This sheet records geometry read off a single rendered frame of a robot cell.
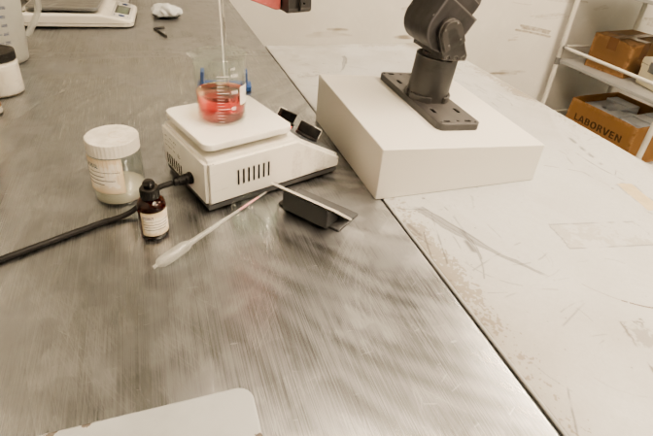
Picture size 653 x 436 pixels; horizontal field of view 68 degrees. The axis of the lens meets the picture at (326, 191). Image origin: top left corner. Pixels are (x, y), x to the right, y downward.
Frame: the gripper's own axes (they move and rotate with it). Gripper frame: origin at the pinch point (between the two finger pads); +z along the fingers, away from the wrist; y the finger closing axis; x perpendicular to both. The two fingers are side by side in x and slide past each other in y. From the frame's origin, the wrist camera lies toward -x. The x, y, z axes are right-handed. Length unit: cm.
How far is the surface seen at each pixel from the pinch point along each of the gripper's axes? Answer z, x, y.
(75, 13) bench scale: 14, 21, -80
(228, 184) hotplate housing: 2.8, 21.2, 8.4
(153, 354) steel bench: 15.2, 24.3, 26.8
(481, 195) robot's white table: -29.7, 26.1, 17.3
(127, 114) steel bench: 10.3, 24.2, -23.3
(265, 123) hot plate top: -3.4, 16.1, 4.7
